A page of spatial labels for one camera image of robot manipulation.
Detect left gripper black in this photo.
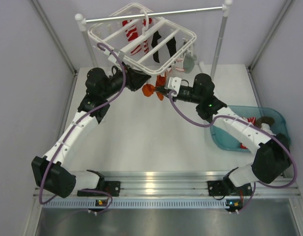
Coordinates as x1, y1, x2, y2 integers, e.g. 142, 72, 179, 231
101, 61, 151, 99

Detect orange sock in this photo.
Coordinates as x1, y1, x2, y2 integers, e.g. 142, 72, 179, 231
155, 75, 167, 101
142, 84, 156, 97
240, 143, 247, 149

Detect white plastic sock hanger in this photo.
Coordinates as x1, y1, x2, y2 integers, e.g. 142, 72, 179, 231
88, 3, 197, 75

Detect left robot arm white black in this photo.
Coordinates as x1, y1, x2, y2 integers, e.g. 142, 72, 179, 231
31, 65, 151, 198

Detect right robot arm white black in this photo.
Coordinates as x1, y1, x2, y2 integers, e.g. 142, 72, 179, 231
154, 73, 294, 195

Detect white sock red trim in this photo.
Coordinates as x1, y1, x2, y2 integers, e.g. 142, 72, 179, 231
171, 57, 185, 73

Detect grey sock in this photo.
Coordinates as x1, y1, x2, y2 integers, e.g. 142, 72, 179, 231
183, 44, 197, 74

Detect black sock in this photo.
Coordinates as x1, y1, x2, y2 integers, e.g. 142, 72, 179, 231
166, 37, 177, 57
151, 30, 164, 63

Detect red white striped sock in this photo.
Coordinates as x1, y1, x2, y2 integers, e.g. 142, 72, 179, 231
122, 20, 139, 42
130, 18, 153, 56

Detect blue plastic basin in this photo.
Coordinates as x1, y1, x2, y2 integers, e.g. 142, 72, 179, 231
210, 105, 291, 152

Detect silver metal clothes rack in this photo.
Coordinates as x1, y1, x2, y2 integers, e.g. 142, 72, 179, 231
75, 0, 233, 76

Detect red white patterned sock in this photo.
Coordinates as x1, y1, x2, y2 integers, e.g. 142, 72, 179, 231
243, 117, 256, 125

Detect brown sock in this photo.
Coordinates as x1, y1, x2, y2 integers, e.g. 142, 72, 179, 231
255, 117, 275, 128

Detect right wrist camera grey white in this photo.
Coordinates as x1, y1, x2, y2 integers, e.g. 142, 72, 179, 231
165, 77, 182, 93

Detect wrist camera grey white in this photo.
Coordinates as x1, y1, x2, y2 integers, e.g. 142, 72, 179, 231
108, 50, 125, 65
165, 77, 182, 93

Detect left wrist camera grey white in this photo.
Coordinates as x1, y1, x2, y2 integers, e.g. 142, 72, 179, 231
108, 50, 125, 65

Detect aluminium mounting rail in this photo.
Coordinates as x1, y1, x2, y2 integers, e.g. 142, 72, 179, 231
103, 171, 301, 199

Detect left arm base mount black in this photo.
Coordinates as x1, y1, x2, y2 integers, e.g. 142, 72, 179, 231
102, 181, 121, 197

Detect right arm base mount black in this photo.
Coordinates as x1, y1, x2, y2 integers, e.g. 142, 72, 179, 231
207, 180, 253, 200

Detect slotted grey cable duct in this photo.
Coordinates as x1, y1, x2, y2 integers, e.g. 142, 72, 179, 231
44, 198, 242, 209

